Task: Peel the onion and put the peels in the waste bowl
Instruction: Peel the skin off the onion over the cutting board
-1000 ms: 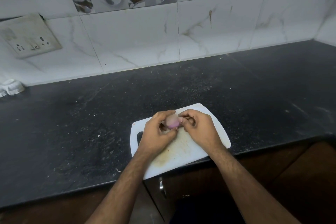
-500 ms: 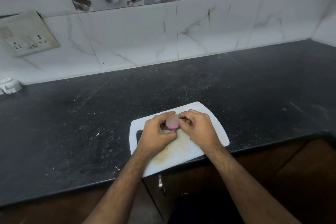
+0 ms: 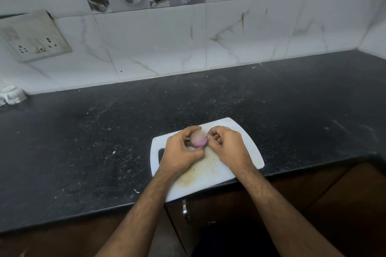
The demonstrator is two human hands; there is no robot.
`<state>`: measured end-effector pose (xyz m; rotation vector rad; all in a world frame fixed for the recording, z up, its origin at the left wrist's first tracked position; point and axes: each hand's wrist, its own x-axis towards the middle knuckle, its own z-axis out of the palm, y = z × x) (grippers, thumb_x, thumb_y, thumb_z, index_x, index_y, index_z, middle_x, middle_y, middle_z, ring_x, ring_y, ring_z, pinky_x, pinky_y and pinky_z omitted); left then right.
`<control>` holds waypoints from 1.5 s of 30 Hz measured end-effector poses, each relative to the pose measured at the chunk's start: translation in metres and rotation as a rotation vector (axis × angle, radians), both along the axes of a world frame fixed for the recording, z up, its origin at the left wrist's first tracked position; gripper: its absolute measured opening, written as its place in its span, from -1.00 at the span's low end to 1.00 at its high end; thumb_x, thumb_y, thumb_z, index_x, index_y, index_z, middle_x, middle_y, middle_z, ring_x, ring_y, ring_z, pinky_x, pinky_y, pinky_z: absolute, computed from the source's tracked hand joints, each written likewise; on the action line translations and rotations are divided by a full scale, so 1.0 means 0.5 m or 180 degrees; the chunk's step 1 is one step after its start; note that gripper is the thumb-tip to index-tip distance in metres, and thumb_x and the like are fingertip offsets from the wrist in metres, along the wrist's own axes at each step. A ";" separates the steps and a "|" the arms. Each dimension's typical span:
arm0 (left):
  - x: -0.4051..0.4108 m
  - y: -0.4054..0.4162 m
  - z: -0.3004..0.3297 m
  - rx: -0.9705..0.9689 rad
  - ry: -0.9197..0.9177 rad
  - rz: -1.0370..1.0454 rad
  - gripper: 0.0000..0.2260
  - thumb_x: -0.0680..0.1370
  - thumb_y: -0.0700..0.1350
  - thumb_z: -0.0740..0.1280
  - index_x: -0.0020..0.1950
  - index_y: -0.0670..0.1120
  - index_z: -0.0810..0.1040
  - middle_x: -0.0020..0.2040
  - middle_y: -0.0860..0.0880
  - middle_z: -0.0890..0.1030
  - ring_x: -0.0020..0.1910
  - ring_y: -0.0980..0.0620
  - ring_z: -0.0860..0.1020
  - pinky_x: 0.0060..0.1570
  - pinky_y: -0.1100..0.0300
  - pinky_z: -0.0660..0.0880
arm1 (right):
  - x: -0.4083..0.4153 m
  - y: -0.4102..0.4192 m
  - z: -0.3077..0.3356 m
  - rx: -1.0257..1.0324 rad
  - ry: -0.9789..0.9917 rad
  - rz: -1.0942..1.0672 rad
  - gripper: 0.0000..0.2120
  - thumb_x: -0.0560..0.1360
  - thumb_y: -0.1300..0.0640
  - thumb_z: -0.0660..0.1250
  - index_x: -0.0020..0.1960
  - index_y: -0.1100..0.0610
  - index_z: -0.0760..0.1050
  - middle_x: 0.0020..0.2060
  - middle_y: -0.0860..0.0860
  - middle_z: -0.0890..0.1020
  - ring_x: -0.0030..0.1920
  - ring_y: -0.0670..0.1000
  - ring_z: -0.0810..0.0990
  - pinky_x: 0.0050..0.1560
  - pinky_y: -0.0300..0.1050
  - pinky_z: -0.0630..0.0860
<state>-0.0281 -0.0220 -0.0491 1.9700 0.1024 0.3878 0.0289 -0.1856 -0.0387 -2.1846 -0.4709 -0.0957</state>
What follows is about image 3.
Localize person's left forearm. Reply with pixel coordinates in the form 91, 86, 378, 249
95, 168, 179, 257

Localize person's dark trousers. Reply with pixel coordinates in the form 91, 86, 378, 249
191, 220, 281, 257

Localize white scalloped ceramic cup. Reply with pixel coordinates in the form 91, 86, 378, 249
0, 86, 28, 106

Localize small pink onion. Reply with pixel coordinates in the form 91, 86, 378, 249
190, 130, 209, 148

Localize metal cabinet door handle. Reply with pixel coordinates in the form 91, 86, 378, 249
182, 199, 191, 226

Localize person's right forearm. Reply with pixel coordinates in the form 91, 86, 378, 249
238, 165, 344, 257

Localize white wall socket plate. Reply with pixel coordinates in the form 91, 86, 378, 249
0, 10, 73, 63

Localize person's right hand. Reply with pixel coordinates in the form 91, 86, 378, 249
206, 126, 257, 177

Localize white plastic cutting board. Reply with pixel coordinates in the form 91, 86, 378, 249
150, 117, 265, 203

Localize person's left hand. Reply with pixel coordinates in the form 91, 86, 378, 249
158, 126, 206, 178

